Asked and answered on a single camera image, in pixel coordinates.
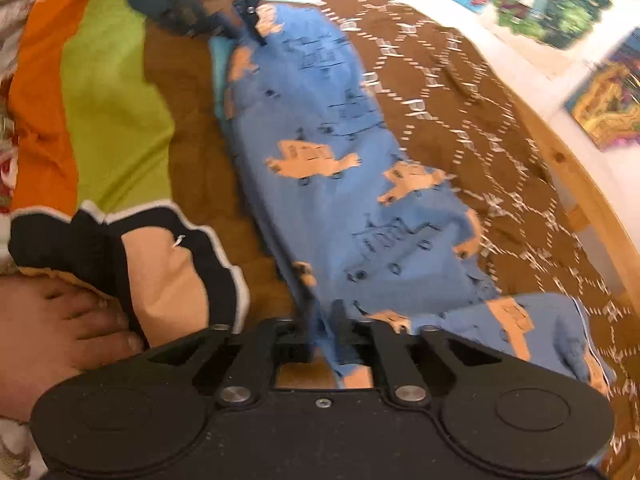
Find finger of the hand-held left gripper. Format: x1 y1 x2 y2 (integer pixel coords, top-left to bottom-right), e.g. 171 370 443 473
220 0 274 47

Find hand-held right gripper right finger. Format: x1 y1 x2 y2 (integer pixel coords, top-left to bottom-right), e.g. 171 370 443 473
331 300 503 407

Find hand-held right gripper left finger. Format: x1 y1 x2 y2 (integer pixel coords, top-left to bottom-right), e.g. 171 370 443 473
148 307 321 407

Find blue pants with orange print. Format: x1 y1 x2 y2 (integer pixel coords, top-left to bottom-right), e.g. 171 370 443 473
210 2 617 396

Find black and beige pant leg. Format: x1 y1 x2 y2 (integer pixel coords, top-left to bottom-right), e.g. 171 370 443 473
7 200 251 350

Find brown printed blanket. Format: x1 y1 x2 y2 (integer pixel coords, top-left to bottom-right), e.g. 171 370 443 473
145 0 640 463

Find person's bare foot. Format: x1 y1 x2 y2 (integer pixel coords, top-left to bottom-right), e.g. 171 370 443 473
0 275 149 422

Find wooden bed frame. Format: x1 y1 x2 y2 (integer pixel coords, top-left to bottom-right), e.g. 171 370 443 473
510 85 632 307

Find cartoon wall poster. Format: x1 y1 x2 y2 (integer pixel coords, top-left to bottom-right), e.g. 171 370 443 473
424 0 617 52

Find yellow wall poster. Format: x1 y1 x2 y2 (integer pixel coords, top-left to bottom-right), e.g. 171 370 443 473
564 29 640 152

